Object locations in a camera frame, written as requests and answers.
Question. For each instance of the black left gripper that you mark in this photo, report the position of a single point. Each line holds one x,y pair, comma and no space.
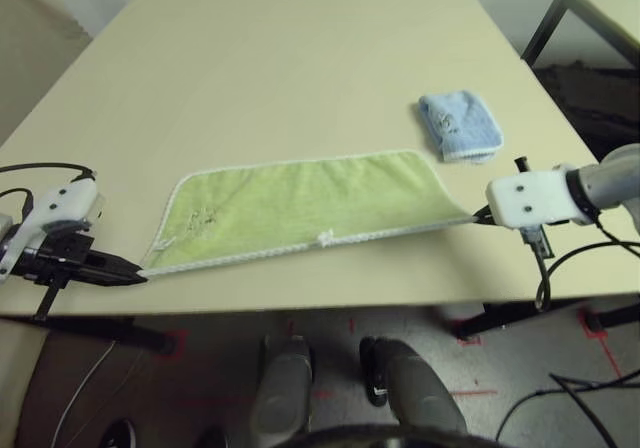
65,258

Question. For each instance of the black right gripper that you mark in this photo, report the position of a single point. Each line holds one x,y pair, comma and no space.
522,163

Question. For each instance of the green towel with white trim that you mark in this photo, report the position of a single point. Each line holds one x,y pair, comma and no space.
300,203

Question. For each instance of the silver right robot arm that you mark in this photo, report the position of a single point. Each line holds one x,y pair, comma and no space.
610,178

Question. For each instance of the folded light blue towel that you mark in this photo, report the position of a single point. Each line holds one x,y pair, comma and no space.
460,123

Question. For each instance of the black table leg bar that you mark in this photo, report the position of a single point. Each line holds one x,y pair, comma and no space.
500,320
100,330

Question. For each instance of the grey left robot leg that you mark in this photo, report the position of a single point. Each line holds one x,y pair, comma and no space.
282,388

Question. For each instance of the beige fabric cover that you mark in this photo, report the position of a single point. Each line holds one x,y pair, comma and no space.
30,58

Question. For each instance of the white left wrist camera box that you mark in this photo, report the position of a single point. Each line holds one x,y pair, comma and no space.
65,200

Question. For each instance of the side table with black frame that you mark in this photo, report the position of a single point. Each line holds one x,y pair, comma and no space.
600,8

